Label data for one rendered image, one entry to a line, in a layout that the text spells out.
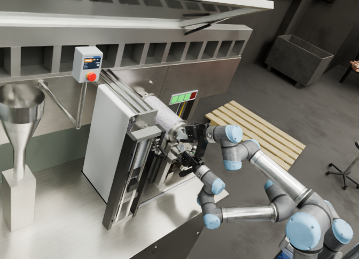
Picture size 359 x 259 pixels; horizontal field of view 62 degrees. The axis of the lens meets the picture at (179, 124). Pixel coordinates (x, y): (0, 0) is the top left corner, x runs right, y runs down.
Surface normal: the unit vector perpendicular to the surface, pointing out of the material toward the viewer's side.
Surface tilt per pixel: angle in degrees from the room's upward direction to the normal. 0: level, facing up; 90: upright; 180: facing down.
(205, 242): 0
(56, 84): 90
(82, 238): 0
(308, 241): 85
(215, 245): 0
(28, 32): 90
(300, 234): 83
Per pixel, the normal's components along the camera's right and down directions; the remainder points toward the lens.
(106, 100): -0.69, 0.21
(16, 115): 0.21, 0.61
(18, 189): 0.65, 0.58
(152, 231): 0.30, -0.78
